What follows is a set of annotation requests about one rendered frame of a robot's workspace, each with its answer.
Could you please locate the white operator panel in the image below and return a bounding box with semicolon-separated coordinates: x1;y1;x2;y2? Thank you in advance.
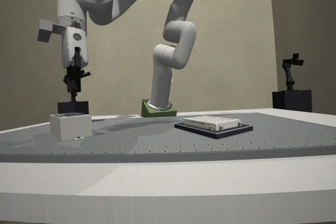
50;112;93;142

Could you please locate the white microplate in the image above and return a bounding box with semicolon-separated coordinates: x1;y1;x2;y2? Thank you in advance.
183;116;241;131

